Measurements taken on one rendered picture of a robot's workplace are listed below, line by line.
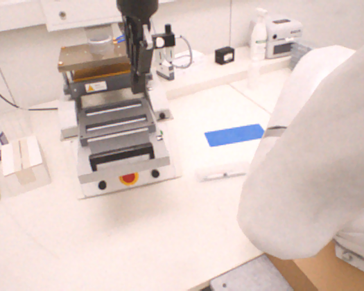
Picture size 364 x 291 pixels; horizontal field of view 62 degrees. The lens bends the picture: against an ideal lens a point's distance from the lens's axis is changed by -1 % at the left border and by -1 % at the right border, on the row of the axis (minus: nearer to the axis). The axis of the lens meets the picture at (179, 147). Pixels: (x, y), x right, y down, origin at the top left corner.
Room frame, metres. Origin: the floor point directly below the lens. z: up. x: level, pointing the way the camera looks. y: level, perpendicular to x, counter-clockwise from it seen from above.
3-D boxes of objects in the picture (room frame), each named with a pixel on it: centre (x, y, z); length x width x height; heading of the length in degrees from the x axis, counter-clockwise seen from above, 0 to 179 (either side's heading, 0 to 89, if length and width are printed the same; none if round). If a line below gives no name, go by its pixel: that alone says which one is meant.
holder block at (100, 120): (0.74, 0.17, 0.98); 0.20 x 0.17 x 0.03; 102
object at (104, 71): (0.97, 0.21, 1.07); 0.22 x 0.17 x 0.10; 102
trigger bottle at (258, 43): (1.57, -0.46, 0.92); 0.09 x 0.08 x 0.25; 16
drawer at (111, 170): (0.69, 0.16, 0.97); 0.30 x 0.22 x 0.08; 12
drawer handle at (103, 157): (0.56, 0.13, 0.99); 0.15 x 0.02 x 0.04; 102
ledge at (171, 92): (1.55, -0.29, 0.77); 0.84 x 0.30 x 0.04; 111
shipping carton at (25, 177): (0.81, 0.53, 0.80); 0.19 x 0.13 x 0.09; 21
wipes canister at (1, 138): (0.92, 0.67, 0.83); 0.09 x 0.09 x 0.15
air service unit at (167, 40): (1.14, 0.03, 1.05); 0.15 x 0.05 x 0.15; 102
